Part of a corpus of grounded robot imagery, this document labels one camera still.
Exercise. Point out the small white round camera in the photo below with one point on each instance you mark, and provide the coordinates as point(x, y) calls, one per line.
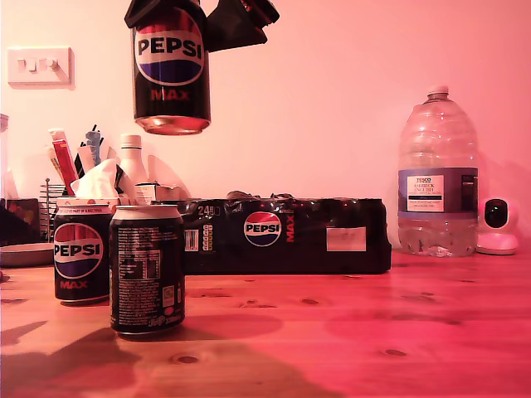
point(496, 244)

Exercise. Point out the black white striped sachet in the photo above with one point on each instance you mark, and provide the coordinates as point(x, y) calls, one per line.
point(122, 177)
point(83, 165)

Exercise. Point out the black Pepsi Max can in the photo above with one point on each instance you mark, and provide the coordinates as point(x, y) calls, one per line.
point(170, 74)
point(147, 269)
point(76, 257)

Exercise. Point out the small dark purple object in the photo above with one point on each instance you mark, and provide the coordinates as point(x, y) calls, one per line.
point(3, 277)

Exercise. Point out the white bottle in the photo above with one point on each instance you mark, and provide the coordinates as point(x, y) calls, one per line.
point(131, 165)

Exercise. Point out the black Pepsi Max multipack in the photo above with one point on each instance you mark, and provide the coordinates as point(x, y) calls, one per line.
point(311, 248)

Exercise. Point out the pale blue packet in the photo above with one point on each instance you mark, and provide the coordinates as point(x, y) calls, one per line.
point(93, 144)

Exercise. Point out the small white carton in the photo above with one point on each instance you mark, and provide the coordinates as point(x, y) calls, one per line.
point(164, 192)

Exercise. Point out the large clear water bottle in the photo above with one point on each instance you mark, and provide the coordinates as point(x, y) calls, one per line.
point(437, 145)

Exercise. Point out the grey plate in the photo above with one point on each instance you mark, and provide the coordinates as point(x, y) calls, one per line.
point(22, 253)

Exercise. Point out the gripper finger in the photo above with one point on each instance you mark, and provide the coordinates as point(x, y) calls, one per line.
point(236, 25)
point(137, 12)

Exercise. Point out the dark printed box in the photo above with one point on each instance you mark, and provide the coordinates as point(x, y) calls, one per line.
point(22, 219)

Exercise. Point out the white wall switch plate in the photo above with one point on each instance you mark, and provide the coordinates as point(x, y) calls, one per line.
point(39, 78)

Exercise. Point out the white tissue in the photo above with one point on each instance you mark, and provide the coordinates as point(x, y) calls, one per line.
point(97, 181)

